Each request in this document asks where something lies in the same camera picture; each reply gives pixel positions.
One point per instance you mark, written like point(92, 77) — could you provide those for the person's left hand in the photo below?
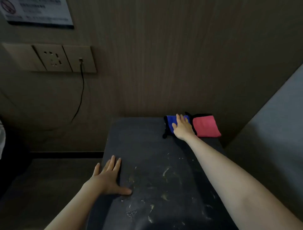
point(106, 180)

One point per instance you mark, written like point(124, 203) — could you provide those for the person's right hand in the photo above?
point(183, 130)

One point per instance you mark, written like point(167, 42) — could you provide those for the blue cloth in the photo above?
point(170, 120)

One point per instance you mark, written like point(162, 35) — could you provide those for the pink cloth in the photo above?
point(206, 126)

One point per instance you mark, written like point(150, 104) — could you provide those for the person's left forearm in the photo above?
point(71, 213)

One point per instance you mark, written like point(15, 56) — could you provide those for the person's right forearm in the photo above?
point(225, 180)

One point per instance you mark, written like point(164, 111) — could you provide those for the black table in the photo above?
point(146, 147)

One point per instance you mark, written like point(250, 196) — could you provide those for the white bedding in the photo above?
point(2, 139)

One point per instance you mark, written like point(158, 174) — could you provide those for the beige wall port plate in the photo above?
point(88, 59)

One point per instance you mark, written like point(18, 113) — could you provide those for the beige blank wall plate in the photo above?
point(20, 56)

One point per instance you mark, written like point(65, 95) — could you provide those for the white wall notice sign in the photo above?
point(47, 11)

